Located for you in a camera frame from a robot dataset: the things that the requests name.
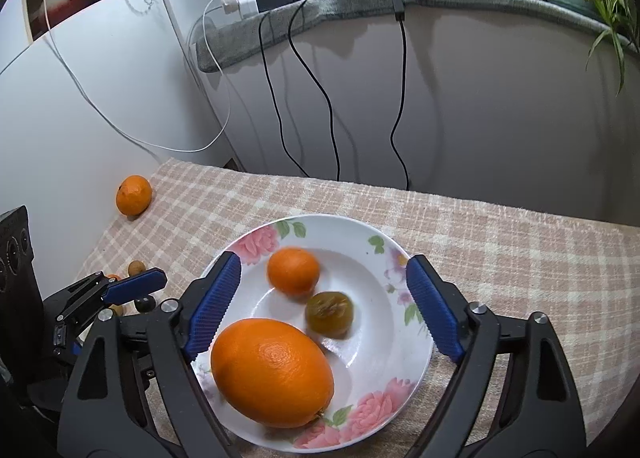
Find white charging cable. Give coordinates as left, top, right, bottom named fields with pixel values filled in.
left=34, top=0, right=266, bottom=155

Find small mandarin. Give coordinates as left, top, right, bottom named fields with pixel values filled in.
left=267, top=247, right=321, bottom=297

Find brown kiwi fruit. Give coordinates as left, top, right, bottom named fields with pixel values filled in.
left=127, top=260, right=146, bottom=277

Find large orange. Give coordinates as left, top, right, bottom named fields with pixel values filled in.
left=209, top=319, right=334, bottom=429

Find black cable left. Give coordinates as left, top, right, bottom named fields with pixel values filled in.
left=256, top=8, right=312, bottom=179

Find green-brown plum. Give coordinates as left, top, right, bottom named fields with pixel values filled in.
left=305, top=291, right=354, bottom=338

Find white power adapters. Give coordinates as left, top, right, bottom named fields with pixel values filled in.
left=219, top=0, right=259, bottom=18

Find black cable middle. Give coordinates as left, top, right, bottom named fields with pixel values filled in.
left=286, top=0, right=343, bottom=182

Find black cable with adapter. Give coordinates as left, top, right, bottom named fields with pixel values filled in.
left=382, top=0, right=412, bottom=191

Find grey sill mat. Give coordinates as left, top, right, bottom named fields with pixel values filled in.
left=195, top=0, right=640, bottom=74

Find white floral plate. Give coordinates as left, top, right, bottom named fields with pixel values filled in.
left=191, top=213, right=434, bottom=454

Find plaid tablecloth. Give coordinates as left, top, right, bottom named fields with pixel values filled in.
left=82, top=160, right=639, bottom=457

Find dark plum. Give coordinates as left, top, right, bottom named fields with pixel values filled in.
left=134, top=295, right=156, bottom=314

